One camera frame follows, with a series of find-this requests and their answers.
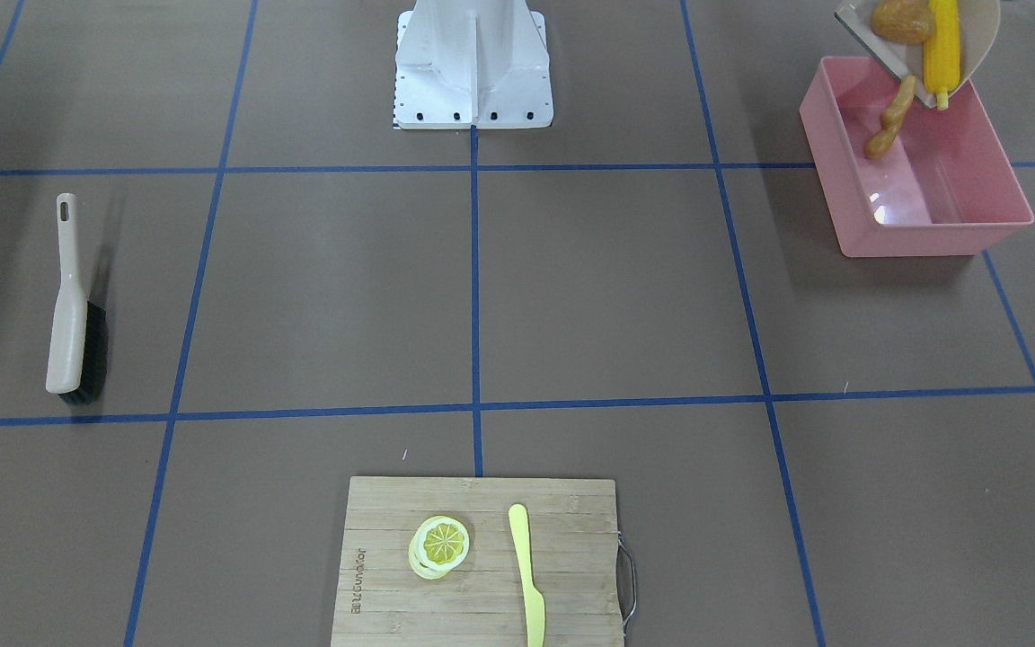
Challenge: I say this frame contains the wooden cutting board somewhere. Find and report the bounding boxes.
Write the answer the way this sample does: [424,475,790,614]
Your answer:
[330,476,625,646]

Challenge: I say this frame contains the pink plastic bin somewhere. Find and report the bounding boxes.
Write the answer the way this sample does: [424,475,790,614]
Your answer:
[800,57,1035,258]

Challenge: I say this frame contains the yellow toy corn cob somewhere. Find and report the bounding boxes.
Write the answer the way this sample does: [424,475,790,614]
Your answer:
[923,0,962,111]

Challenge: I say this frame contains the yellow toy lemon slice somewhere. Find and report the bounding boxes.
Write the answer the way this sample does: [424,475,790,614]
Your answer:
[407,516,471,581]

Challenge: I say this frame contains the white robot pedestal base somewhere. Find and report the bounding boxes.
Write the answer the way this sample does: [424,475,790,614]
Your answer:
[392,1,554,130]

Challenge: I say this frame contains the beige dustpan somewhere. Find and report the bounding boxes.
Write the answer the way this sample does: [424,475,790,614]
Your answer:
[835,1,1001,108]

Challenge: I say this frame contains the beige hand brush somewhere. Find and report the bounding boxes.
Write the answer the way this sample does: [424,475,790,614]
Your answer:
[45,192,110,408]

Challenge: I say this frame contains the yellow toy knife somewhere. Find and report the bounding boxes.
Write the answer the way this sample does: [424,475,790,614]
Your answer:
[507,503,546,646]

